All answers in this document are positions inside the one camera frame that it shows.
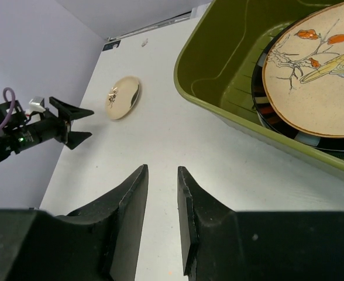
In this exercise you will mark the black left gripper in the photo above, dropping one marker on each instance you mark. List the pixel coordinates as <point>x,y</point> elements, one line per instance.
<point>23,132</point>

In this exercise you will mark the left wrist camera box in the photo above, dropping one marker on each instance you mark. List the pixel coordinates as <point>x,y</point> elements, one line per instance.
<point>36,104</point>

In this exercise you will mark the black striped rim cream plate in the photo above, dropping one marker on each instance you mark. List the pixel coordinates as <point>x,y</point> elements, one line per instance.
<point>268,115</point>

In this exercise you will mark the cream small insect plate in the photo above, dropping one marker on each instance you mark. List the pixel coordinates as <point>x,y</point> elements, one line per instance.
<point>122,97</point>

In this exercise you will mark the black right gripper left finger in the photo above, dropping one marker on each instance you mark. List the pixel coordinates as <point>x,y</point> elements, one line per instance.
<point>98,241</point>

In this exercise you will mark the small white crumpled scrap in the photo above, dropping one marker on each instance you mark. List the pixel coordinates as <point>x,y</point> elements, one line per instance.
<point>144,43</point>

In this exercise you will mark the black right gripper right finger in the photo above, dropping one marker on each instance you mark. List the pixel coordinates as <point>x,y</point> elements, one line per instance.
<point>218,243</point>

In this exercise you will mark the tan bird branch plate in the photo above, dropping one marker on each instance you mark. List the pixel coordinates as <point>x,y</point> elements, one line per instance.
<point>303,74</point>

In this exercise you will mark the olive green plastic bin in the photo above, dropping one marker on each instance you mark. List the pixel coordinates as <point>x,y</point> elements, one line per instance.
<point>215,66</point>

